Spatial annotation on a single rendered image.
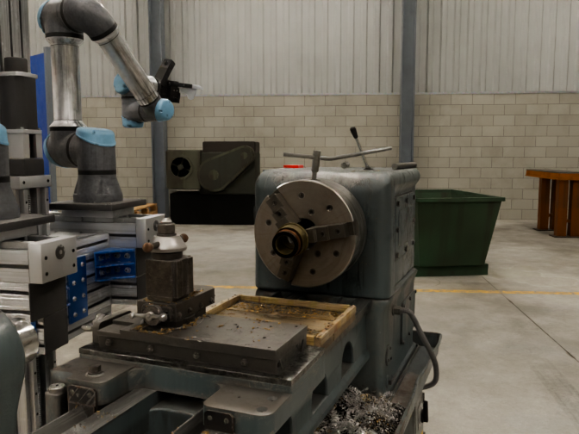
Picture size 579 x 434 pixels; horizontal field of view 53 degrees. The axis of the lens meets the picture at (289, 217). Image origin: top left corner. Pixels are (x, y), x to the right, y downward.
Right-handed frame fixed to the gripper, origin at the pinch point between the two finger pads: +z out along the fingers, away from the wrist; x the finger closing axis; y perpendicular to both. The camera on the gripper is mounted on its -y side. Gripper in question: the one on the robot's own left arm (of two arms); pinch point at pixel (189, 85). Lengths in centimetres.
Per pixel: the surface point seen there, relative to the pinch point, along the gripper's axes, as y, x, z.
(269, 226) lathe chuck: 39, 72, -37
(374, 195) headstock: 27, 95, -16
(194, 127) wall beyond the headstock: 66, -651, 693
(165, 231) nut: 30, 88, -94
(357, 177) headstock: 23, 88, -15
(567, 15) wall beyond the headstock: -218, -69, 1043
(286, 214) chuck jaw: 33, 81, -41
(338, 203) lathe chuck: 29, 92, -32
